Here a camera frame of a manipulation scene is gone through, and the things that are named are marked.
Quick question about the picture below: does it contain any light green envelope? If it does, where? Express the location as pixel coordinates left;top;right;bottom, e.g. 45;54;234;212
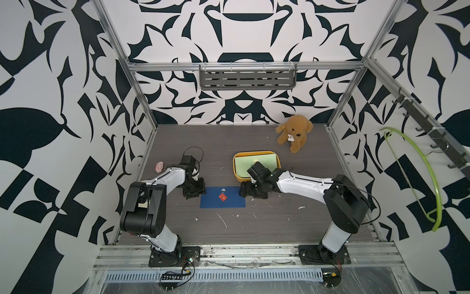
235;154;278;178

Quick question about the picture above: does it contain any dark blue envelope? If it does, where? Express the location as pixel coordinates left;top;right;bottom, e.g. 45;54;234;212
200;186;246;209

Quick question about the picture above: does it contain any yellow plastic storage box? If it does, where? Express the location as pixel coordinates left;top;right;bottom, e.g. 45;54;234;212
233;151;281;183

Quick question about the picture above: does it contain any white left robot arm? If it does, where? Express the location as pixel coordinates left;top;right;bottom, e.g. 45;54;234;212
119;155;206;258

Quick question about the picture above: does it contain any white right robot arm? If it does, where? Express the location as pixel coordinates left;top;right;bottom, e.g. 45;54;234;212
239;162;370;256

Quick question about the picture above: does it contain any small pink toy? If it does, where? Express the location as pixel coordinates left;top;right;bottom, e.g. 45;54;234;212
155;161;165;173

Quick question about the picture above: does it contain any brown plush dog toy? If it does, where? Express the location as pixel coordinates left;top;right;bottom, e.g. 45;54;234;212
275;115;313;154

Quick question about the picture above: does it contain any grey perforated metal shelf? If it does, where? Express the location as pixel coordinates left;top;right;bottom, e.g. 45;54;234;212
198;62;297;91

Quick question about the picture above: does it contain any small circuit board right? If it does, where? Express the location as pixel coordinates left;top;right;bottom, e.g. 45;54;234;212
323;271;341;289

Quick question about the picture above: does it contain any green hoop hanger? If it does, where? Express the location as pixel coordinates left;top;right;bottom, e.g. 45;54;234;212
379;126;444;233

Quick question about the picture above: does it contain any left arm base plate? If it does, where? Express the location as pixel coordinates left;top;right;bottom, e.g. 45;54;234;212
148;246;201;268

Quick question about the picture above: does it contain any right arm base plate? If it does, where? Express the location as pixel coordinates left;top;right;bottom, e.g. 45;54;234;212
297;244;351;266

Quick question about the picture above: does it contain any white slotted cable duct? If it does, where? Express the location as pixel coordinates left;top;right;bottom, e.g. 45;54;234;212
104;268;323;283

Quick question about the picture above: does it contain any black connector block with cables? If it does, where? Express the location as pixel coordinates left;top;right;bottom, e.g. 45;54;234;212
159;267;195;291

